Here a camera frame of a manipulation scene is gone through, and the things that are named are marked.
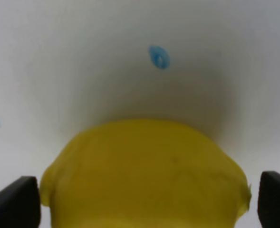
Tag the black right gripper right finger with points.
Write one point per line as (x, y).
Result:
(269, 200)

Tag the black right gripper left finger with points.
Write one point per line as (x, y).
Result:
(20, 204)

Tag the yellow lemon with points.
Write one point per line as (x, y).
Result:
(144, 173)

